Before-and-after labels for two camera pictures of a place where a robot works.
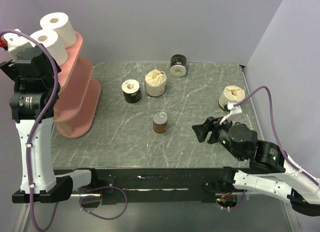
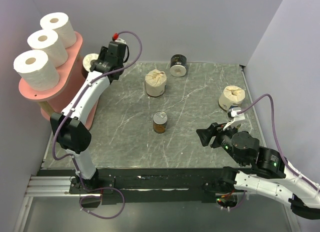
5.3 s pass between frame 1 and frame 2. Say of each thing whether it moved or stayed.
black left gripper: moved
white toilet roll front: stayed
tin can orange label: stayed
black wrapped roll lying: stayed
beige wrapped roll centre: stayed
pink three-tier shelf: stayed
